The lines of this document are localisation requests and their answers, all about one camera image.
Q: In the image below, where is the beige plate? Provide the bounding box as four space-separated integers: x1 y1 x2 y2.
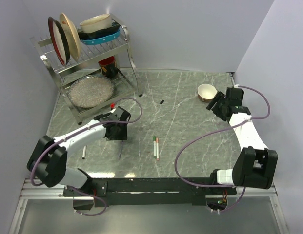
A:
59 13 81 62

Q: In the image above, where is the red black rimmed plate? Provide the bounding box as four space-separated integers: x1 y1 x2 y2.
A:
48 17 70 67

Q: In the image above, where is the green marker pen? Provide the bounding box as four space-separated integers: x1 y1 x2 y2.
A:
153 141 157 158

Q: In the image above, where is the black tray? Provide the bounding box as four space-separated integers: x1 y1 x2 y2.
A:
78 22 120 40

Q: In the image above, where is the steel dish rack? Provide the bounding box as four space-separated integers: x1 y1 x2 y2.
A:
30 14 144 125

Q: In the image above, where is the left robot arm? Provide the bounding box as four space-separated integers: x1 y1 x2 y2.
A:
26 107 131 196

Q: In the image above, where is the blue dotted dish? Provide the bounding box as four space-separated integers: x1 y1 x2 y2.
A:
80 29 121 45

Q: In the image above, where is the red black cup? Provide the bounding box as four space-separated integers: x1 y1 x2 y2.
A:
98 56 118 79

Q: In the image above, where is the black white pen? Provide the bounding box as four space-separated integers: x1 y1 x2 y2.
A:
82 146 87 160

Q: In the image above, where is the black base bar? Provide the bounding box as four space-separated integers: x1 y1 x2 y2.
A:
62 177 237 211

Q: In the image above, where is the small cream bowl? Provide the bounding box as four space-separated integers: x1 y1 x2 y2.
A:
197 84 217 103

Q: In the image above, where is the pink marker pen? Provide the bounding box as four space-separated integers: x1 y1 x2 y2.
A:
156 144 160 161

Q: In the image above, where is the cream bowl on rack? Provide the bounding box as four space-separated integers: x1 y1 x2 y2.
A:
80 14 112 33

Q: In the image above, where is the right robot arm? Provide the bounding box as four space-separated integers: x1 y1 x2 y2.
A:
206 85 278 194

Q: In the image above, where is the purple pen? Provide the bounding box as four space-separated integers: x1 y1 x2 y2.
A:
118 141 124 160

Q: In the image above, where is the clear glass plate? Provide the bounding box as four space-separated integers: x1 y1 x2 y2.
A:
68 75 115 108

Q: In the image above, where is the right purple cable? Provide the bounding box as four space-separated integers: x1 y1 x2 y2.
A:
174 85 271 213

